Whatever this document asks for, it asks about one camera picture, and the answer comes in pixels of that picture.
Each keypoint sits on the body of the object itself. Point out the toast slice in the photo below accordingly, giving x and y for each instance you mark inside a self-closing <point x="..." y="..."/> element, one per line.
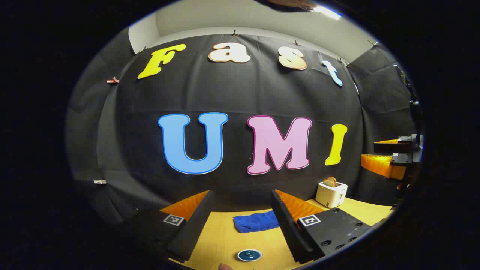
<point x="330" y="182"/>

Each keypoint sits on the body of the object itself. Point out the white clip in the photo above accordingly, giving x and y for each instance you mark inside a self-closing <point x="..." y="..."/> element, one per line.
<point x="99" y="182"/>

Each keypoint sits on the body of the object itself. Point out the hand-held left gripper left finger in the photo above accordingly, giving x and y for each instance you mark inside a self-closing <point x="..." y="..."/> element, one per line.
<point x="195" y="228"/>

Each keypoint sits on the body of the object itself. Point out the blue towel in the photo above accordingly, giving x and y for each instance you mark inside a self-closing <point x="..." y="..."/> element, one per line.
<point x="255" y="222"/>

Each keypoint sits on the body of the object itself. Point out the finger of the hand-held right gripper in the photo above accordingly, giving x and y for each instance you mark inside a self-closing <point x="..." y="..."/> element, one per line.
<point x="397" y="147"/>
<point x="382" y="164"/>

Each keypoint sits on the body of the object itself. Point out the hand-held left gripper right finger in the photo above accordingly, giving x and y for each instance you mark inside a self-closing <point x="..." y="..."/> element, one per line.
<point x="290" y="232"/>

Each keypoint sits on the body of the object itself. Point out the white toaster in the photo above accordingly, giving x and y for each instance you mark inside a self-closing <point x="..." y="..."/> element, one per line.
<point x="332" y="195"/>

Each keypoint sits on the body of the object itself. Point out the red clip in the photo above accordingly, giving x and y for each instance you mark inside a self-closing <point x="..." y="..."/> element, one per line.
<point x="112" y="80"/>

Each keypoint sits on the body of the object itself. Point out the ceiling light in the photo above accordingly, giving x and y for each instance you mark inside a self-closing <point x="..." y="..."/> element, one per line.
<point x="328" y="13"/>

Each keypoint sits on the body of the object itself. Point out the black backdrop cloth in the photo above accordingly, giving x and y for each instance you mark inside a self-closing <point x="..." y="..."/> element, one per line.
<point x="232" y="93"/>

